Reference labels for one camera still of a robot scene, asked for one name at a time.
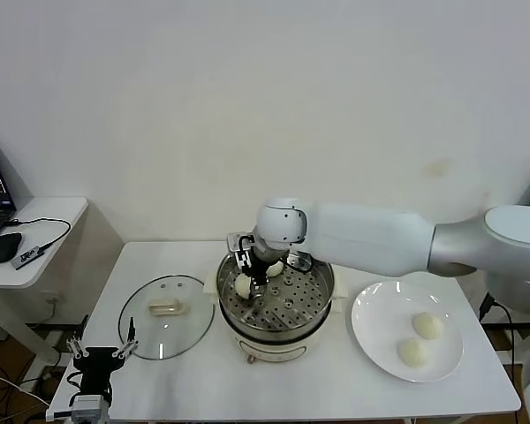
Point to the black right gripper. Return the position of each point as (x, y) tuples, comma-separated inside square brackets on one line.
[(260, 270)]

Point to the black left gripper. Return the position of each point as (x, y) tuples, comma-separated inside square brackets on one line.
[(97, 366)]

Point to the white steamed baozi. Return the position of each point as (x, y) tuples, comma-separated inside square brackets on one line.
[(276, 270), (428, 326), (243, 287), (413, 352)]

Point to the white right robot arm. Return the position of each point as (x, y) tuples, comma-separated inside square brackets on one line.
[(371, 234)]

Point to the perforated stainless steel steamer basket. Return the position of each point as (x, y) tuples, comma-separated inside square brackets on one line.
[(300, 309)]

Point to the cream electric cooker base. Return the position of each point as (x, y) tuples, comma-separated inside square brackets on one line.
[(269, 353)]

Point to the black computer mouse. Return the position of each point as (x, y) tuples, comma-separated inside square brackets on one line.
[(4, 247)]

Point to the white side table rounded corner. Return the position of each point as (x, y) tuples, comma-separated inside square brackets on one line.
[(48, 212)]

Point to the white round plate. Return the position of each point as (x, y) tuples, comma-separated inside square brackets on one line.
[(380, 318)]

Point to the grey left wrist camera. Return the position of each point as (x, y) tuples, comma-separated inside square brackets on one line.
[(90, 406)]

